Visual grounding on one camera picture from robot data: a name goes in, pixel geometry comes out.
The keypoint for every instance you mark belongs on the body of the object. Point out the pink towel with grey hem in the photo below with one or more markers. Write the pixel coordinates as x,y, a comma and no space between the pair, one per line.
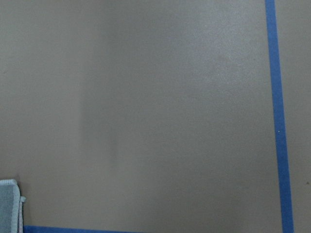
11,207

